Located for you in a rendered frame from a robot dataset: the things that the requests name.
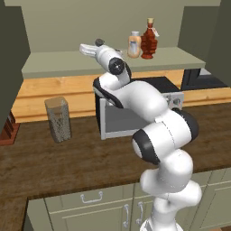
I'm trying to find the silver cupboard door handle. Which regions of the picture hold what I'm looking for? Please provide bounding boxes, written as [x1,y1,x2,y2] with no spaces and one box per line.
[135,201,145,226]
[122,204,131,229]

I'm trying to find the glass jar with wooden lid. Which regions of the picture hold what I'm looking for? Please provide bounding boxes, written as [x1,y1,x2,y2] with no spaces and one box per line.
[43,96,73,144]

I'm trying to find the red-brown knife block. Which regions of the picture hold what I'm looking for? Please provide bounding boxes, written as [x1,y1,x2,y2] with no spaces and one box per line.
[0,110,21,147]

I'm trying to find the beige condiment bottle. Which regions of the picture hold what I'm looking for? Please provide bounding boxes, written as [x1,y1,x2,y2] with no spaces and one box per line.
[127,31,143,60]

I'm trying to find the red-brown ridged bottle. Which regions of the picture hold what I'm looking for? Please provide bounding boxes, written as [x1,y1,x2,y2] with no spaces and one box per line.
[140,17,160,60]

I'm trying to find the silver drawer handle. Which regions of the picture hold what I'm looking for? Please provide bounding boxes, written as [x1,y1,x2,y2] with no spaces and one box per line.
[79,190,104,205]

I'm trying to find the dark green cabinet door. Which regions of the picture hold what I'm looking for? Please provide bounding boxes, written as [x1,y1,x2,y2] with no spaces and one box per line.
[0,0,32,131]
[177,0,231,72]

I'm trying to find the olive green wall cabinet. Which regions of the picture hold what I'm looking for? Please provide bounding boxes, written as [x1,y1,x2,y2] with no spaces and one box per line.
[4,0,222,80]

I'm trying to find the pale green drawer front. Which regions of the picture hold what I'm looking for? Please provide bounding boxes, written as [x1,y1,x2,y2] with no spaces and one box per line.
[44,183,135,215]

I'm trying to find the silver black toaster oven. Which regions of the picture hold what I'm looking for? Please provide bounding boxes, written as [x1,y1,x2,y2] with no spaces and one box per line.
[94,76,185,141]

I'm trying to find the black appliance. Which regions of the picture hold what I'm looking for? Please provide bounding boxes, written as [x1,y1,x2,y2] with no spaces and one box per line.
[180,68,229,91]

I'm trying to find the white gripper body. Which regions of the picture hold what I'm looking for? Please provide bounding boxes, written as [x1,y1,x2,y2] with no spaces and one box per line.
[79,42,100,59]

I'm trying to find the pale green cupboard door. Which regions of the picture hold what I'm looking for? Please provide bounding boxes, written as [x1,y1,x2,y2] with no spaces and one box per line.
[48,204,135,231]
[189,180,231,231]
[133,194,158,231]

